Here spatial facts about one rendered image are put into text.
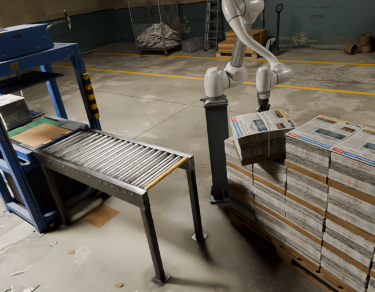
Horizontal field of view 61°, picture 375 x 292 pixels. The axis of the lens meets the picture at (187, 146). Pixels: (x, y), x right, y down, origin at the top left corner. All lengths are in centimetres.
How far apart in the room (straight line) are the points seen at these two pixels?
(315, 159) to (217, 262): 116
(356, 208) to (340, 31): 708
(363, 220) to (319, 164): 36
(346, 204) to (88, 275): 193
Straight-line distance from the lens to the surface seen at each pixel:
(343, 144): 189
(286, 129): 206
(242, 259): 263
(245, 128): 208
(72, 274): 286
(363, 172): 181
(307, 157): 196
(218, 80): 264
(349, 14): 865
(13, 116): 376
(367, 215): 192
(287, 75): 231
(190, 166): 235
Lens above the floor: 194
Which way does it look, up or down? 27 degrees down
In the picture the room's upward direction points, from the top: 8 degrees counter-clockwise
